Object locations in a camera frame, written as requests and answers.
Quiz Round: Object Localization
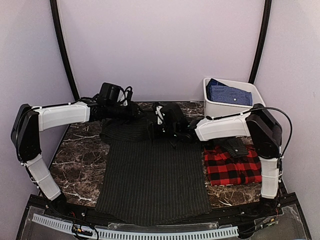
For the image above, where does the blue checked shirt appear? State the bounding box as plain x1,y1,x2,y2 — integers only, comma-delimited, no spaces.
205,78,253,106

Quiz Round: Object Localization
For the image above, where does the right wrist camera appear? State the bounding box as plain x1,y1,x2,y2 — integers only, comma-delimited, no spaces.
154,104,165,125

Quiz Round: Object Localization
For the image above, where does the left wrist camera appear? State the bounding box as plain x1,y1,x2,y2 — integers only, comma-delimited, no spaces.
117,86,133,107

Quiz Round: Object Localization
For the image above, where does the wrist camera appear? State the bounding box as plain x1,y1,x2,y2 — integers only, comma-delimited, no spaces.
117,86,133,107
154,104,165,125

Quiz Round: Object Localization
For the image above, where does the white slotted cable duct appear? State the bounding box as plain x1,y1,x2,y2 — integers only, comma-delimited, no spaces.
32,213,239,240

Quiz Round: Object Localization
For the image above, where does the left black frame post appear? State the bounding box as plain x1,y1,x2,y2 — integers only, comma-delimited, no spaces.
49,0,80,100

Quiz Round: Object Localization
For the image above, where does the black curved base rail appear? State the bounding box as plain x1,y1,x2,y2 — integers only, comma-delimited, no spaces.
27,193,300,227

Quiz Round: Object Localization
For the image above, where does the white plastic bin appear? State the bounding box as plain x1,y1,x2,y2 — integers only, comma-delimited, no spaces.
203,77,266,117

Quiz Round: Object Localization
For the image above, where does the black pinstriped long sleeve shirt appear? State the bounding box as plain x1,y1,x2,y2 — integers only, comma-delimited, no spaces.
95,118,212,219

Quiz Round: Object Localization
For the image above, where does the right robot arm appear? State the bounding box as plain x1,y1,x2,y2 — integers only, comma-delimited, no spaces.
152,102,284,217

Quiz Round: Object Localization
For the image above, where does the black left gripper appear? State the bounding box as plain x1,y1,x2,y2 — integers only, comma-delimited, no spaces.
106,100,148,125

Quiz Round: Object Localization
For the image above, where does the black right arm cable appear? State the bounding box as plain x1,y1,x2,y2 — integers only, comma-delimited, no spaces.
206,106,294,161

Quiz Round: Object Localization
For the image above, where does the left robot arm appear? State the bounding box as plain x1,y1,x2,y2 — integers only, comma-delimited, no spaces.
10,82,140,218

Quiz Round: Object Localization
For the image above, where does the red black plaid folded shirt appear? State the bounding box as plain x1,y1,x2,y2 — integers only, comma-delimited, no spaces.
204,144,262,186

